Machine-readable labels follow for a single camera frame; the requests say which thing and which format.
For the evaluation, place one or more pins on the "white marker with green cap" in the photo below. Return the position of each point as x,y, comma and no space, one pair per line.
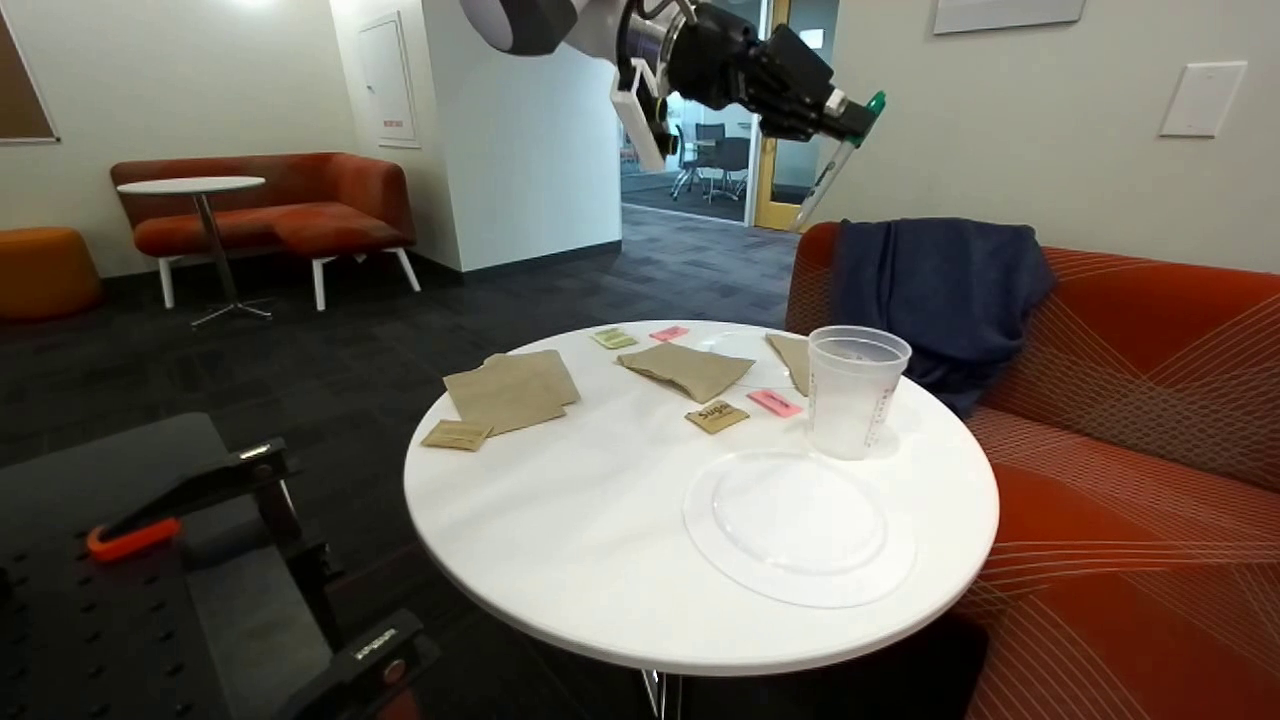
828,175

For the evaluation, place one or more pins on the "group of office chairs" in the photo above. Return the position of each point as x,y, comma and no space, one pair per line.
722,158

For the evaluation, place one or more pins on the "wooden door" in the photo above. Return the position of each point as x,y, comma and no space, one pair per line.
768,180

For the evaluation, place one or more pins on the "round white side table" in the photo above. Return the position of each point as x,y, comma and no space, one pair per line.
192,185

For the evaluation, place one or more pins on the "brown pinboard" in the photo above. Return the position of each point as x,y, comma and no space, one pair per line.
20,95

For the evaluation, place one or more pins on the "white wall panel door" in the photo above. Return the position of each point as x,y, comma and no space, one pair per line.
388,80

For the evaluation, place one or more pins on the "clear plastic plate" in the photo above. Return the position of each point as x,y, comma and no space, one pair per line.
800,525

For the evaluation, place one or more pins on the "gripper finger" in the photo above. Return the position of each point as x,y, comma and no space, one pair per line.
798,75
850,122

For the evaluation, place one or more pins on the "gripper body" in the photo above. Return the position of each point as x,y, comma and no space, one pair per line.
715,60

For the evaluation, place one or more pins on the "dark blue garment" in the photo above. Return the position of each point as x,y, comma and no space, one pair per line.
940,290

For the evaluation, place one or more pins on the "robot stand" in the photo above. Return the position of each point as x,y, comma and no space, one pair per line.
90,620

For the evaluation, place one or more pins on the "clear plastic cup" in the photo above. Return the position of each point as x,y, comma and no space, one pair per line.
852,400

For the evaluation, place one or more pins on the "red sofa with white legs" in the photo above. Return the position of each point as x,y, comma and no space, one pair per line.
310,210

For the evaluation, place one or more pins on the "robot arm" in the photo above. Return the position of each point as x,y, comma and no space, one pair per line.
540,22

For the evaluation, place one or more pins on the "brown sugar packet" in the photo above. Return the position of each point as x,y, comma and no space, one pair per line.
456,435
717,416

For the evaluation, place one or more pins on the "white wall plate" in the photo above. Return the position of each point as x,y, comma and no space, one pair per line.
1203,99

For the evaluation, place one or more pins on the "orange ottoman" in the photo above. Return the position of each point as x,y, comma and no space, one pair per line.
45,270

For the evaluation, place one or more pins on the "pink sweetener packet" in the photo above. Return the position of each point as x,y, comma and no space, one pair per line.
775,403
669,333

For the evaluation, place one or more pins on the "red patterned sofa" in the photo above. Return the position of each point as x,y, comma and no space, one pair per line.
1150,500

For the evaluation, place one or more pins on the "brown paper napkin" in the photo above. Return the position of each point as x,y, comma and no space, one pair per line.
795,360
510,392
690,370

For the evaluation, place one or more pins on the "framed whiteboard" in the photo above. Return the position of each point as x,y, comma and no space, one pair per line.
1005,14

